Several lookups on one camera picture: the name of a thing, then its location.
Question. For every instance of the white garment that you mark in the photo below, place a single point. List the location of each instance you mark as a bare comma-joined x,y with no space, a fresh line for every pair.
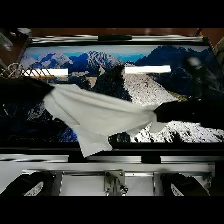
100,115

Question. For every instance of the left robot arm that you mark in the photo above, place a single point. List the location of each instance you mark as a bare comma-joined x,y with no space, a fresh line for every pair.
23,89

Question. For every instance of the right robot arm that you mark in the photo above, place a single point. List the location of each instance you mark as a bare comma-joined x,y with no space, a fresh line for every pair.
190,113

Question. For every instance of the silver frame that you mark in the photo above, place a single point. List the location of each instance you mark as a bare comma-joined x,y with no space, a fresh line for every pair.
100,166

